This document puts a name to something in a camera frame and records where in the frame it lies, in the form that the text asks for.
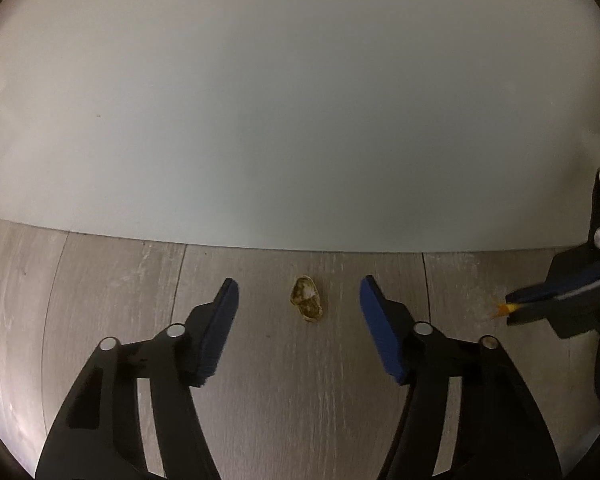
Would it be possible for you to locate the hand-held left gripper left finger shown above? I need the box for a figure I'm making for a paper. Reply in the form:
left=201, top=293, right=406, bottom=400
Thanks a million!
left=35, top=278, right=240, bottom=480

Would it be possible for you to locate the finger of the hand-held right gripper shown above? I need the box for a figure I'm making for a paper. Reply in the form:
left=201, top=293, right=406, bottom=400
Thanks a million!
left=507, top=287, right=600, bottom=411
left=511, top=154, right=600, bottom=307

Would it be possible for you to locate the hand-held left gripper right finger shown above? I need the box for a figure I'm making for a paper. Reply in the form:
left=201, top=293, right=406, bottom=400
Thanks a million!
left=359, top=275, right=563, bottom=480

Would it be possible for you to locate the gold wrapper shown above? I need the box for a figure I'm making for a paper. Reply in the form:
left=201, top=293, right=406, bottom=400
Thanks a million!
left=289, top=275, right=324, bottom=323

